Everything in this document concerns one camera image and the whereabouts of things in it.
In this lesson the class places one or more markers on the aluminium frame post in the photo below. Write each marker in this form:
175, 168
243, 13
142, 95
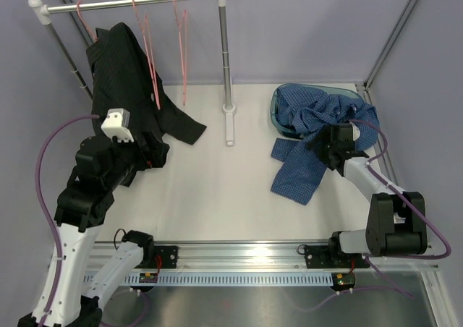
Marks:
391, 41

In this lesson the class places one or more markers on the silver clothes rack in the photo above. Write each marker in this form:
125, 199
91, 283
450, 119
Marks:
43, 13

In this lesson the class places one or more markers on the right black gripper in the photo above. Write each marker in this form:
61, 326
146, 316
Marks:
325, 137

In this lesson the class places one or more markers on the black pinstriped shirt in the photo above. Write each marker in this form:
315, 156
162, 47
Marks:
121, 80

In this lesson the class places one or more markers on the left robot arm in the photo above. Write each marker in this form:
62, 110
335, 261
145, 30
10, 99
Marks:
102, 164

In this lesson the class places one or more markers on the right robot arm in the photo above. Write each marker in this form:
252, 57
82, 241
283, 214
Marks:
395, 225

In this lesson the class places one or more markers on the blue checked shirt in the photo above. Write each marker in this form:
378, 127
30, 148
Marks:
301, 172

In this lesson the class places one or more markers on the aluminium mounting rail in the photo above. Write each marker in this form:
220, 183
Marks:
257, 256

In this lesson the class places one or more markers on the white slotted cable duct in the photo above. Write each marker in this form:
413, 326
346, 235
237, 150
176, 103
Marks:
170, 278

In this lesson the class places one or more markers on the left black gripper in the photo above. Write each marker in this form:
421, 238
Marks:
155, 157

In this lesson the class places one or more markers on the pink hanger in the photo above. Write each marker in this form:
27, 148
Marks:
84, 22
181, 22
145, 30

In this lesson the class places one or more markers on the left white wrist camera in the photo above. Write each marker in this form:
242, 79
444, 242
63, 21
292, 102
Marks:
116, 125

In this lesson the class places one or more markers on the teal plastic tub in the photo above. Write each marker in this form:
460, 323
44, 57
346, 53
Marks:
276, 110

